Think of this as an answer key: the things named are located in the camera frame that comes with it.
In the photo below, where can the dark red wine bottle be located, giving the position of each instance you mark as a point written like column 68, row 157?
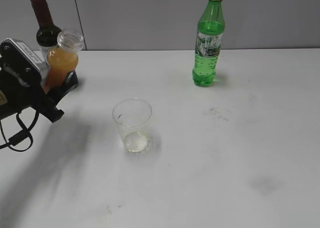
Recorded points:
column 47, row 33

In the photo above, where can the green soda bottle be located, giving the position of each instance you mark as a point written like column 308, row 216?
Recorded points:
column 210, row 30

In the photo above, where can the orange juice bottle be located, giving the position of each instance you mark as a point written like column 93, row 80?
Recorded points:
column 63, row 58

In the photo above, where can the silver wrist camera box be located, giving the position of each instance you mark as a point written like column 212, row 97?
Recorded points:
column 23, row 61

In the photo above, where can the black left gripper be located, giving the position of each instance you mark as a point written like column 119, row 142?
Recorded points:
column 15, row 97

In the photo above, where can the transparent plastic cup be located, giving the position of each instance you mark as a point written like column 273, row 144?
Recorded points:
column 132, row 117

